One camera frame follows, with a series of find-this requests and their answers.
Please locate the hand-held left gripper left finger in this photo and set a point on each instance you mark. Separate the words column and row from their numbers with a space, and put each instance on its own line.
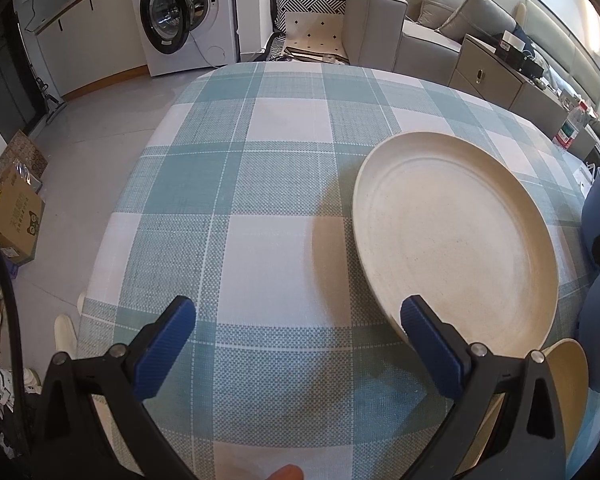
column 165, row 347

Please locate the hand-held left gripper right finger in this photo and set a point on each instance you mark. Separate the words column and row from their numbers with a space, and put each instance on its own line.
column 430, row 350

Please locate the person's left hand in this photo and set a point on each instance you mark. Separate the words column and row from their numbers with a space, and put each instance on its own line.
column 287, row 473

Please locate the clear water bottle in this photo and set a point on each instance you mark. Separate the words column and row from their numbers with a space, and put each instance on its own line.
column 572, row 127

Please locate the white slipper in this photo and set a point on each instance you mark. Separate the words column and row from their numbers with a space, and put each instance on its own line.
column 65, row 337

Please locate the teal checkered tablecloth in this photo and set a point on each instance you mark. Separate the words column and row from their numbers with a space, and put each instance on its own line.
column 255, row 260

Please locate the upholstered bed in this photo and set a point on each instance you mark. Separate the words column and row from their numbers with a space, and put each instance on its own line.
column 560, row 45

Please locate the black box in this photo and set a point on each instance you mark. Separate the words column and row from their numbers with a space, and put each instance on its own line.
column 517, row 55

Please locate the beige side cabinet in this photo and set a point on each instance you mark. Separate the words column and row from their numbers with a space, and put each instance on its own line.
column 485, row 80

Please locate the cardboard box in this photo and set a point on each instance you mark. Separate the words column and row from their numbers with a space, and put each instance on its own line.
column 15, row 225

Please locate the brown patterned paper bag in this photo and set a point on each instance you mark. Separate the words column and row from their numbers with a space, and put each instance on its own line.
column 20, row 155

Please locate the upright floor mop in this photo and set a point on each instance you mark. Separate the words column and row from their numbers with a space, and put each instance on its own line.
column 47, row 95

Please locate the grey sofa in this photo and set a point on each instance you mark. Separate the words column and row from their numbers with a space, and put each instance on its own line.
column 380, row 25

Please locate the white kitchen base cabinet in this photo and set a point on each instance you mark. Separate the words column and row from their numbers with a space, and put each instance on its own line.
column 90, row 45

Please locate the dark glass door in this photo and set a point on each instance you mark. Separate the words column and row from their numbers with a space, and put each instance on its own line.
column 2, row 70

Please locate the white washing machine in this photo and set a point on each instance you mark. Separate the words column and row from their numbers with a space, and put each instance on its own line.
column 205, row 25

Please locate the black white patterned chair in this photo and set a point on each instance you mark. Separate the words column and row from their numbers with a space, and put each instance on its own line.
column 310, row 25

